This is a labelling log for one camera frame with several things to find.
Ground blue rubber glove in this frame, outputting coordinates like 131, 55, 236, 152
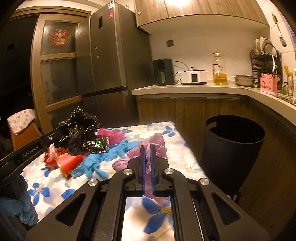
71, 138, 139, 180

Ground black plastic bag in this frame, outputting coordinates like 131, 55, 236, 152
55, 107, 109, 156

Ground red white plastic bag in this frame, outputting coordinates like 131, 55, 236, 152
44, 144, 67, 166

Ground black trash bin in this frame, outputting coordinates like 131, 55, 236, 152
200, 114, 265, 196

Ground orange chair with cloth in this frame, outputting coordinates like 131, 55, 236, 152
7, 109, 42, 151

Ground blue floral tablecloth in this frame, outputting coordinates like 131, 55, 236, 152
22, 121, 205, 240

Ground magenta crumpled wrapper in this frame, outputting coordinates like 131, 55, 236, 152
98, 128, 125, 146

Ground white rice cooker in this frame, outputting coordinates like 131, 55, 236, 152
181, 68, 207, 85

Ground black air fryer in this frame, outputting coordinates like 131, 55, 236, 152
153, 58, 175, 85

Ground wooden glass door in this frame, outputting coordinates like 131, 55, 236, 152
31, 14, 85, 133

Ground cooking oil bottle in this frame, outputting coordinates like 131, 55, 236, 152
211, 52, 228, 85

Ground wooden lower cabinets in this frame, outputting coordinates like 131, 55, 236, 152
137, 94, 295, 240

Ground steel mixing bowl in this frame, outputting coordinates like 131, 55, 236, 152
234, 75, 255, 87

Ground dark grey refrigerator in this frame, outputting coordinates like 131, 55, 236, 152
75, 1, 154, 128

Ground pink utensil holder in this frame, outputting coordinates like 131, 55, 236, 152
260, 73, 280, 93

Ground black dish rack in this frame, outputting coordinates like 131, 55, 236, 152
250, 37, 282, 87

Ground wooden upper cabinet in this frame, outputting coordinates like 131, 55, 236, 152
134, 0, 268, 26

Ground beer can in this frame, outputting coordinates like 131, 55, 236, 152
287, 76, 294, 98

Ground hanging spatula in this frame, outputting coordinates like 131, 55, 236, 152
271, 13, 287, 47

